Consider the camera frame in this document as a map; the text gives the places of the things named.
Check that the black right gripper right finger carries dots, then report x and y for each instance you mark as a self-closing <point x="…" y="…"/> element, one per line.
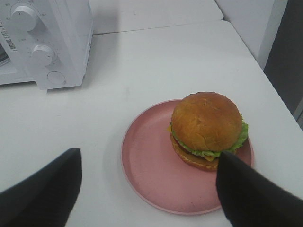
<point x="248" y="199"/>

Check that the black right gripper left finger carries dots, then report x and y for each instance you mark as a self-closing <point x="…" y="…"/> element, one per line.
<point x="46" y="198"/>

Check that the burger with lettuce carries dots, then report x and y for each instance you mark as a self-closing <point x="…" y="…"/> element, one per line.
<point x="203" y="125"/>

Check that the pink round plate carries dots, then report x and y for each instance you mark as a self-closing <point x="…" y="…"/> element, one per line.
<point x="157" y="174"/>

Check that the round white door button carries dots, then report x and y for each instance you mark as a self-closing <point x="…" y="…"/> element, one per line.
<point x="56" y="77"/>

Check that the white timer knob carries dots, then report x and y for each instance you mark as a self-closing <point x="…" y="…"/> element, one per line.
<point x="42" y="55"/>

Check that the white microwave oven body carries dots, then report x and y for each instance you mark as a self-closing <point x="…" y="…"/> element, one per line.
<point x="66" y="26"/>

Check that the upper white control knob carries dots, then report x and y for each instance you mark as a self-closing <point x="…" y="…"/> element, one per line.
<point x="24" y="18"/>

